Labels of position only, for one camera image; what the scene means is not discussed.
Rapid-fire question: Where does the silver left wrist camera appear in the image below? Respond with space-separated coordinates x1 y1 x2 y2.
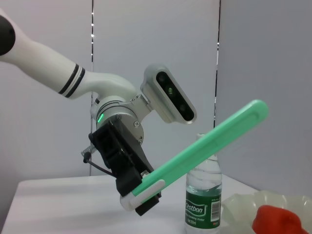
140 63 197 125

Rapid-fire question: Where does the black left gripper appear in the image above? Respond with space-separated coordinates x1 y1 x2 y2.
88 121 161 216

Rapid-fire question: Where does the clear green-label water bottle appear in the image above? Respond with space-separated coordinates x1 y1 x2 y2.
184 133 223 234

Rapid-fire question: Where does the green wavy glass fruit plate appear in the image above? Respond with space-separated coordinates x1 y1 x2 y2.
220 190 312 234

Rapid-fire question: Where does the red tomato-like ball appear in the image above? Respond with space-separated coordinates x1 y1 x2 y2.
252 205 309 234

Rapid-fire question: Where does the left arm connector cable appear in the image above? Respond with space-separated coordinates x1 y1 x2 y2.
80 144 116 178

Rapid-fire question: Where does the green utility knife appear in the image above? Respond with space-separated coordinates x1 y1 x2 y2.
119 99 269 211

